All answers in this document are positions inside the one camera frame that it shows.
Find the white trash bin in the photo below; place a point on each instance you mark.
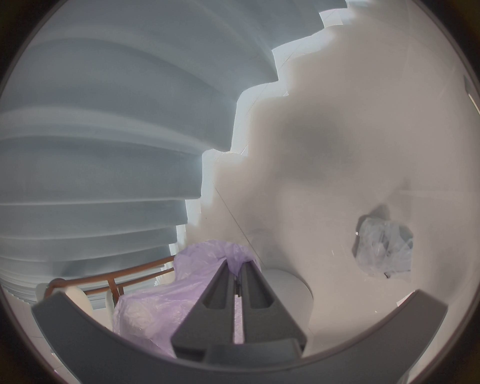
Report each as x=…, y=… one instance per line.
x=288, y=300

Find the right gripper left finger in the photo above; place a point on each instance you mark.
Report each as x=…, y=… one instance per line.
x=202, y=326

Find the crumpled white printed wrapper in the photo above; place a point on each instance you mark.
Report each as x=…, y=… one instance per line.
x=382, y=251

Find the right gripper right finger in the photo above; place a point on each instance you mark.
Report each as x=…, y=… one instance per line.
x=273, y=326

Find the wooden chair white cushions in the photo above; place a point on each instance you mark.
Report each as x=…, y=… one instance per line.
x=78, y=300

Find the purple plastic bag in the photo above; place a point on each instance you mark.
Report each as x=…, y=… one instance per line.
x=150, y=311

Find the pale blue curtain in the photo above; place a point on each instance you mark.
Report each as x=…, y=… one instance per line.
x=112, y=131

